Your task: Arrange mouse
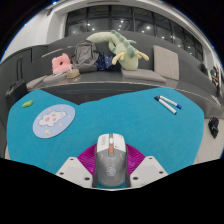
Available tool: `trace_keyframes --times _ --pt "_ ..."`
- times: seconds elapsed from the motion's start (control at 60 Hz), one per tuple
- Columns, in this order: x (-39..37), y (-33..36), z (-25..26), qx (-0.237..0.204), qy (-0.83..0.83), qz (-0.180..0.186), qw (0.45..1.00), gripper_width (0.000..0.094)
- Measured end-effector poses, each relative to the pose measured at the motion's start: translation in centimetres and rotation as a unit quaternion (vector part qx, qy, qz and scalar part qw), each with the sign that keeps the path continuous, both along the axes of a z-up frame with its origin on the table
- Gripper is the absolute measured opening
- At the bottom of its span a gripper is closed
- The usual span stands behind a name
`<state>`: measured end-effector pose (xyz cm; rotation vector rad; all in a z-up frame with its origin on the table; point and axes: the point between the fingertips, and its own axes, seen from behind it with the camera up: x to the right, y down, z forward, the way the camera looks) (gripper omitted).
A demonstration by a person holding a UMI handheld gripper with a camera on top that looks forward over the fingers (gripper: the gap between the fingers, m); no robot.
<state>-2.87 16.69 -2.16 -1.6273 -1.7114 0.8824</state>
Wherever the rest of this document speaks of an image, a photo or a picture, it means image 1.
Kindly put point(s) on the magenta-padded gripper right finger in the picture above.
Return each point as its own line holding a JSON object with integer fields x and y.
{"x": 146, "y": 168}

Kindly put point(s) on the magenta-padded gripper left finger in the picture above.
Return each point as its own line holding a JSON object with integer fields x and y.
{"x": 75, "y": 168}

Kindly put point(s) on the grey white computer mouse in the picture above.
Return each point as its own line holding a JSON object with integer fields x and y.
{"x": 111, "y": 163}

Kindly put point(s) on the round light blue mouse pad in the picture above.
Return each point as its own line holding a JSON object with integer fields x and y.
{"x": 53, "y": 120}

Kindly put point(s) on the white marker with black cap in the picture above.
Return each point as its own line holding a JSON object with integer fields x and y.
{"x": 165, "y": 105}

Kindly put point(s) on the black bag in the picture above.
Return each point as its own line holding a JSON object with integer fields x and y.
{"x": 213, "y": 127}

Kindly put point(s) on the small green eraser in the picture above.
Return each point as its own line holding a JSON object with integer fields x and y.
{"x": 27, "y": 104}

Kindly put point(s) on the large grey flat seat cushion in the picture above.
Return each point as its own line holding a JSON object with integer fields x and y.
{"x": 141, "y": 75}

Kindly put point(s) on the small tan pouch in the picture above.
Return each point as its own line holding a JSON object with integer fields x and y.
{"x": 73, "y": 73}

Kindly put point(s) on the black suitcase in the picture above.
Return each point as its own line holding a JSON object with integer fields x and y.
{"x": 16, "y": 93}

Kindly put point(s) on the pink plush cushion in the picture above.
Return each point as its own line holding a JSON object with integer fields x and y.
{"x": 59, "y": 66}

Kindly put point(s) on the grey square upright cushion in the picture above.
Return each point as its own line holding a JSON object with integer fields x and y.
{"x": 166, "y": 62}

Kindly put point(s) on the dark blue patterned bag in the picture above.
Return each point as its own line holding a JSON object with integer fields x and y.
{"x": 106, "y": 63}

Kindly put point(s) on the grey backpack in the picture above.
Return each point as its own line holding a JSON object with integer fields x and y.
{"x": 85, "y": 56}

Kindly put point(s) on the green plush dragon toy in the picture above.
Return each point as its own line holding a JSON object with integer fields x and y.
{"x": 128, "y": 55}

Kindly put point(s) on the person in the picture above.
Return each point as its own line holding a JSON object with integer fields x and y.
{"x": 215, "y": 76}

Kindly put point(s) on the black wall speaker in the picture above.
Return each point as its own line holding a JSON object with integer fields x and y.
{"x": 49, "y": 11}

